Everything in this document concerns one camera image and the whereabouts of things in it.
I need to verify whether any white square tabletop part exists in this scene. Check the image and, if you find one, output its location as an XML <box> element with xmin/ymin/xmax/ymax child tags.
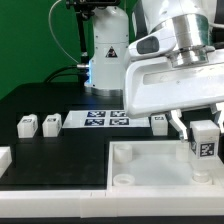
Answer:
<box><xmin>107</xmin><ymin>141</ymin><xmax>224</xmax><ymax>190</ymax></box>

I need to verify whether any grey cable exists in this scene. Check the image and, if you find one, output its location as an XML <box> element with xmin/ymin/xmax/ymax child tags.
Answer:
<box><xmin>48</xmin><ymin>0</ymin><xmax>81</xmax><ymax>64</ymax></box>

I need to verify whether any black cable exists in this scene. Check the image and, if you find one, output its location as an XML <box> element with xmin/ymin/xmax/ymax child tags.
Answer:
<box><xmin>44</xmin><ymin>65</ymin><xmax>88</xmax><ymax>84</ymax></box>

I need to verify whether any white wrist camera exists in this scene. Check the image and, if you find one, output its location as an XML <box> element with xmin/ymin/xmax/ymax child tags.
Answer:
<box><xmin>127</xmin><ymin>28</ymin><xmax>176</xmax><ymax>61</ymax></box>

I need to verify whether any white sheet with tags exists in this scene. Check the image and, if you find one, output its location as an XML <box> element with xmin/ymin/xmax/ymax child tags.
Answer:
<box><xmin>63</xmin><ymin>110</ymin><xmax>150</xmax><ymax>128</ymax></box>

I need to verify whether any black camera stand pole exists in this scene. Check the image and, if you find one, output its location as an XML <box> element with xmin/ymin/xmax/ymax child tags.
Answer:
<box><xmin>66</xmin><ymin>0</ymin><xmax>95</xmax><ymax>64</ymax></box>

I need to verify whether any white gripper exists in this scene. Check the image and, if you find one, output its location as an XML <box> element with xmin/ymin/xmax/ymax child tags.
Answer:
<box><xmin>123</xmin><ymin>54</ymin><xmax>224</xmax><ymax>142</ymax></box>

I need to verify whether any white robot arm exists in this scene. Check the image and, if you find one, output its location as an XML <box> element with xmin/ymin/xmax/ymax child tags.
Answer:
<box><xmin>85</xmin><ymin>0</ymin><xmax>224</xmax><ymax>140</ymax></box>

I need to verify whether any white U-shaped fence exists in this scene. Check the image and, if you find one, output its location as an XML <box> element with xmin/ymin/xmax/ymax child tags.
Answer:
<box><xmin>0</xmin><ymin>142</ymin><xmax>224</xmax><ymax>219</ymax></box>

